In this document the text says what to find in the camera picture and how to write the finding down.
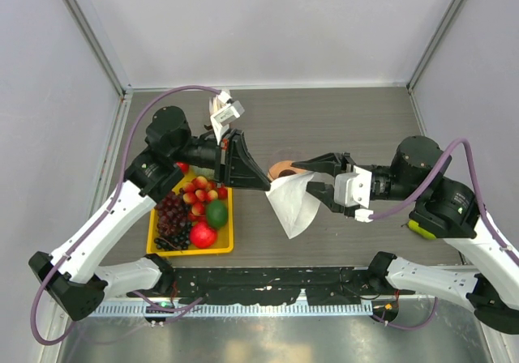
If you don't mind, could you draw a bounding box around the red apple back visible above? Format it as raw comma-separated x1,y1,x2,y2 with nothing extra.
176,162,190,174

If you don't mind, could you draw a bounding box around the red apple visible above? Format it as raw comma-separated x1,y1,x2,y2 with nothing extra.
176,162,190,174
190,221,217,249

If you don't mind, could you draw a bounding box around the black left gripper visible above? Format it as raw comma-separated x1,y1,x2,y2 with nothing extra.
172,128,272,190

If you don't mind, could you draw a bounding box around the round wooden dripper stand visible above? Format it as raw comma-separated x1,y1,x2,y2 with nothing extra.
268,160,306,181

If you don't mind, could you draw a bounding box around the dark purple grape bunch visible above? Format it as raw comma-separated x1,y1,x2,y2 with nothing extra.
154,191,192,251

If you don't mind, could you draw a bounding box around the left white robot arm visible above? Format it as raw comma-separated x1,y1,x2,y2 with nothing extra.
28,101,270,321

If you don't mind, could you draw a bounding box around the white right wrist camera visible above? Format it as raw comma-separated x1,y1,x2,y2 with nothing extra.
334,166,373,223

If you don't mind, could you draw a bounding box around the green netted melon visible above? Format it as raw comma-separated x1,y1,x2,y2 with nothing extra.
191,165,215,180

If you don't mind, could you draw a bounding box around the green pear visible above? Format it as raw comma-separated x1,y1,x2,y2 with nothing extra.
403,220,436,241

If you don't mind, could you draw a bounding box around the white perforated cable rail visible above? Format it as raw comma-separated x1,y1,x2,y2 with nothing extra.
89,299,373,318

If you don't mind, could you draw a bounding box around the green lime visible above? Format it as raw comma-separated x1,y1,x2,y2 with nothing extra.
205,199,229,229

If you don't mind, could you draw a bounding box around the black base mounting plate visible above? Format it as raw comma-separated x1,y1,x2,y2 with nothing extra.
142,267,396,306

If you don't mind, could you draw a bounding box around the red apple front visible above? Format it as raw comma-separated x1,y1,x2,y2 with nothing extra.
190,221,217,249

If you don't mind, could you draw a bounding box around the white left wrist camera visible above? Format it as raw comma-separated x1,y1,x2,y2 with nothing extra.
209,98,244,144

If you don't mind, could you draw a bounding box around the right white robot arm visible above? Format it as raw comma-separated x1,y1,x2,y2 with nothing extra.
292,135,518,335

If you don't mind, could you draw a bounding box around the yellow plastic fruit tray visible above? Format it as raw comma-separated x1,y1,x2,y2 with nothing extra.
147,170,234,257

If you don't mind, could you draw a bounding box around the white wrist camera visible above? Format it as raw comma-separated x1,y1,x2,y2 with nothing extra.
209,98,244,144
334,166,373,223

